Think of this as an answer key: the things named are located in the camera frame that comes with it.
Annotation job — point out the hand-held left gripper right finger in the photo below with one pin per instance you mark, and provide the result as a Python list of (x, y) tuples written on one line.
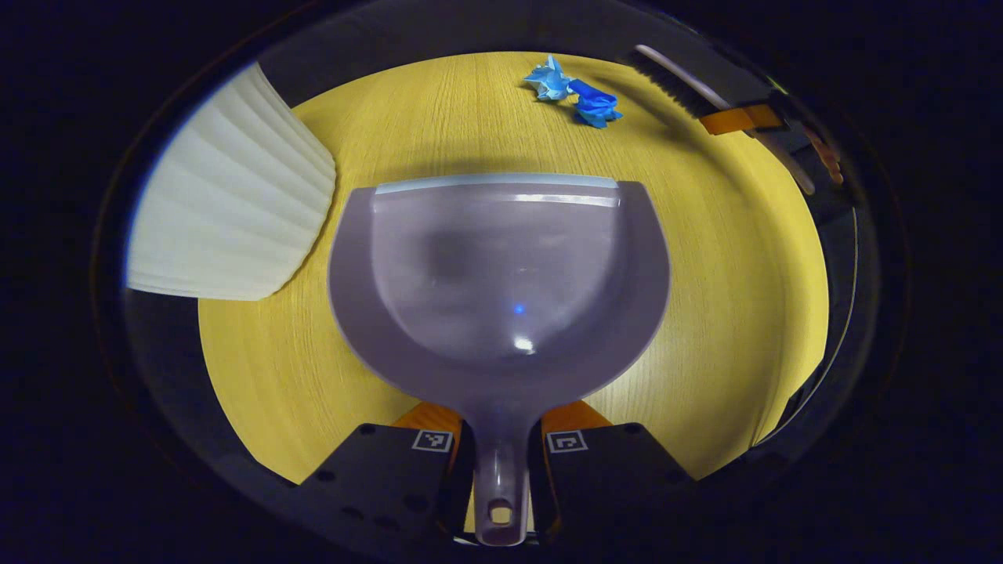
[(611, 478)]

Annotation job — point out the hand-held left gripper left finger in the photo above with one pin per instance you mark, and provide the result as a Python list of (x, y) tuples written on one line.
[(376, 478)]

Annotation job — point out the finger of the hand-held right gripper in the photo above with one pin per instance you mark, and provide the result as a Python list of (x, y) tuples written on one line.
[(827, 157), (740, 119)]

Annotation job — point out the small pale pink broom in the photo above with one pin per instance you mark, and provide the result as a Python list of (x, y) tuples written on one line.
[(674, 82)]

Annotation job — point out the dark blue paper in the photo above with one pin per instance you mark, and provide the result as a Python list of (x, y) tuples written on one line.
[(595, 103)]

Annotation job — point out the pale pink dustpan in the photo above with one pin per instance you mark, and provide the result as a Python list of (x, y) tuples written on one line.
[(501, 274)]

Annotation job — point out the white ribbed garbage bin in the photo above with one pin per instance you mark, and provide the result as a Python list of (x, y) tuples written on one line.
[(227, 204)]

